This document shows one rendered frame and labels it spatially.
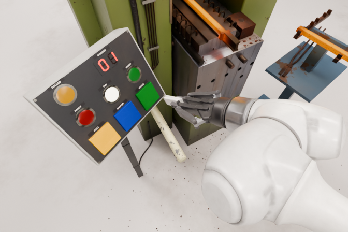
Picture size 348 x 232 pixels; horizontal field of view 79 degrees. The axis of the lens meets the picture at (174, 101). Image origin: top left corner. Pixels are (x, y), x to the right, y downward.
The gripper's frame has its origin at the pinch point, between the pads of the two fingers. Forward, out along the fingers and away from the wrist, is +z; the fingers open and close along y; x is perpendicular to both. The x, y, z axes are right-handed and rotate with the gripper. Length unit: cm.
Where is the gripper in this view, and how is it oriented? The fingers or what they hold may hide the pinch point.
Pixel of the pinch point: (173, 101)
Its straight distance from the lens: 65.1
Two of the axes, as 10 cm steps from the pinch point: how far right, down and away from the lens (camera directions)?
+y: 6.0, -6.7, 4.5
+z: -6.9, -1.5, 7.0
